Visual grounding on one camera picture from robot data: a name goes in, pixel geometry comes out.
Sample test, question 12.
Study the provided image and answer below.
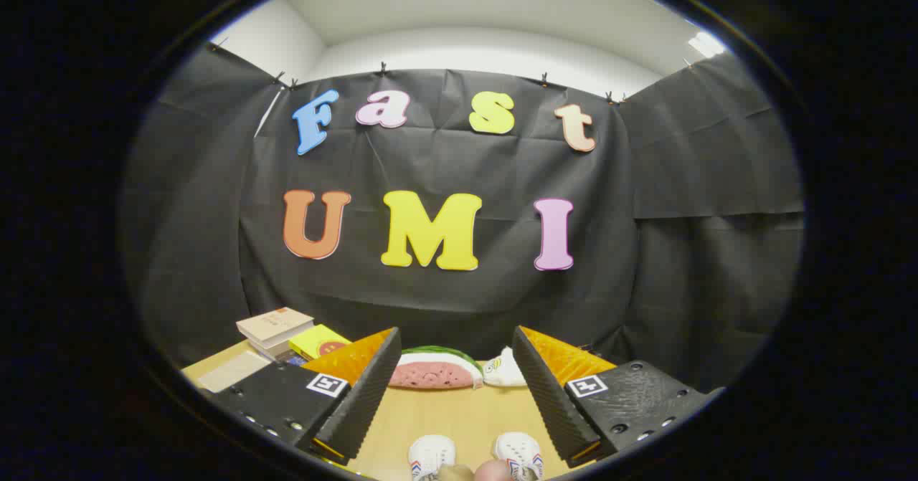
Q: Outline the beige cardboard storage box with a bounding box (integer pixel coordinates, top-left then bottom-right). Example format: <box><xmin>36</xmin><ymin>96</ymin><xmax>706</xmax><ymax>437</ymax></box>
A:
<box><xmin>195</xmin><ymin>351</ymin><xmax>273</xmax><ymax>394</ymax></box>

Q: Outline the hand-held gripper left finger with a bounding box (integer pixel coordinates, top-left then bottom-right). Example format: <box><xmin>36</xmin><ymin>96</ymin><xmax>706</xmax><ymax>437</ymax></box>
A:
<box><xmin>207</xmin><ymin>327</ymin><xmax>402</xmax><ymax>466</ymax></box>

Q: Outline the yellow book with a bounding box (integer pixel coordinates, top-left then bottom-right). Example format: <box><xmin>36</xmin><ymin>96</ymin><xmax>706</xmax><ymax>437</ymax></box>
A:
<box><xmin>289</xmin><ymin>324</ymin><xmax>352</xmax><ymax>361</ymax></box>

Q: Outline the white striped canvas shoe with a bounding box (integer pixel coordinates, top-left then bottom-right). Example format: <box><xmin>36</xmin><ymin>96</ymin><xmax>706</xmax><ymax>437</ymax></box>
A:
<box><xmin>493</xmin><ymin>432</ymin><xmax>544</xmax><ymax>481</ymax></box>
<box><xmin>408</xmin><ymin>434</ymin><xmax>457</xmax><ymax>481</ymax></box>

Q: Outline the ceiling light panel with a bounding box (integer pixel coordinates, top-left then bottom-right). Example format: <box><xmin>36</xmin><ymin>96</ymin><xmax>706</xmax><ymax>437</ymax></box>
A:
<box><xmin>687</xmin><ymin>32</ymin><xmax>727</xmax><ymax>59</ymax></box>

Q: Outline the watermelon slice plush toy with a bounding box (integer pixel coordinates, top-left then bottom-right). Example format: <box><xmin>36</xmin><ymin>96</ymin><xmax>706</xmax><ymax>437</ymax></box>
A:
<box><xmin>389</xmin><ymin>346</ymin><xmax>485</xmax><ymax>390</ymax></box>

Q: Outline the white plush toy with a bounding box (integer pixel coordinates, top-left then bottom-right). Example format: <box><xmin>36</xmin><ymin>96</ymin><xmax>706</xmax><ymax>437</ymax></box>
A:
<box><xmin>482</xmin><ymin>347</ymin><xmax>528</xmax><ymax>387</ymax></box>

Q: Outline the beige book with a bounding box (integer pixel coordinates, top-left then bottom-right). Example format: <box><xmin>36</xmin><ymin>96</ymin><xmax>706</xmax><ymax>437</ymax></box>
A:
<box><xmin>236</xmin><ymin>308</ymin><xmax>315</xmax><ymax>349</ymax></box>

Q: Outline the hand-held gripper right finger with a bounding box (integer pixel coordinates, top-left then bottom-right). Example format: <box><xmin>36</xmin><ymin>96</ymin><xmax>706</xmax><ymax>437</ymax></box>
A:
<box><xmin>511</xmin><ymin>325</ymin><xmax>725</xmax><ymax>469</ymax></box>

